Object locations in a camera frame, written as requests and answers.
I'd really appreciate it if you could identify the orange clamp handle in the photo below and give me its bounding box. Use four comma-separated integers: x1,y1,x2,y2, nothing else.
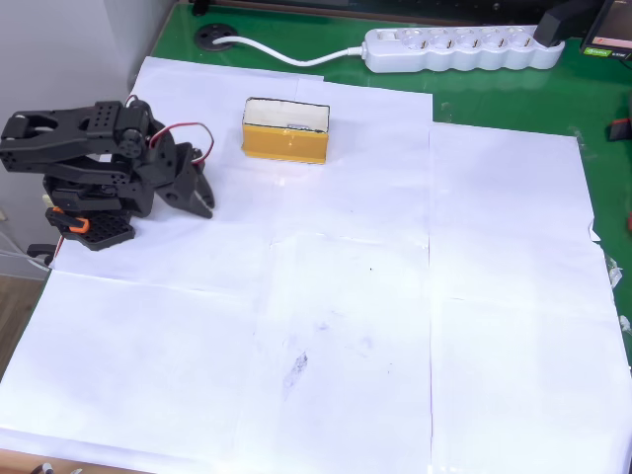
45,206,93,234

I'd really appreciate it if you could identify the thin white cable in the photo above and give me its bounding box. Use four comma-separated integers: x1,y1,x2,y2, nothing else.
0,229,50,272

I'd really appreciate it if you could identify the black power adapter plug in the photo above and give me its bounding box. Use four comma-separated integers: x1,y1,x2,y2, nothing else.
534,0,614,51

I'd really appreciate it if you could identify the black table clamp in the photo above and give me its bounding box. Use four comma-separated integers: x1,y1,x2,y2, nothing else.
26,243,54,269

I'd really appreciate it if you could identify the green desk mat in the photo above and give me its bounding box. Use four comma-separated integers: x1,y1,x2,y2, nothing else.
149,2,632,367

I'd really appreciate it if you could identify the yellow box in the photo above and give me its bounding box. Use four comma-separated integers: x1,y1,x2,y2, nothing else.
240,96,332,167

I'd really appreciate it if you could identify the white power strip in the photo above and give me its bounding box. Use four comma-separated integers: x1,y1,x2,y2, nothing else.
363,25,567,75

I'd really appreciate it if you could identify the red black small object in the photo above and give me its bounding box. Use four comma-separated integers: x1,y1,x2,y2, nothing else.
605,118,632,144

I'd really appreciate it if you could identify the black box green label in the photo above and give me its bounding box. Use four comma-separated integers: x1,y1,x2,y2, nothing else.
577,0,632,62

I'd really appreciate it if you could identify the red black servo wire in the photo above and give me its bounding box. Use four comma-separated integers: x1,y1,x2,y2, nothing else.
124,94,216,167

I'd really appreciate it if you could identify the black desk cable grommet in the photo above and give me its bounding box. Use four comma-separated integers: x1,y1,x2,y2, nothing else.
194,23,241,53

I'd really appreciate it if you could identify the white paper sheet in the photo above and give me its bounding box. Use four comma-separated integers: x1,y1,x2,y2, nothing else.
427,121,632,474
0,268,266,474
294,77,435,248
47,55,328,292
234,231,435,474

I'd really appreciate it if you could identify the white power cable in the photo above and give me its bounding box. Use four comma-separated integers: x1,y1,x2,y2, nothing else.
212,35,369,68

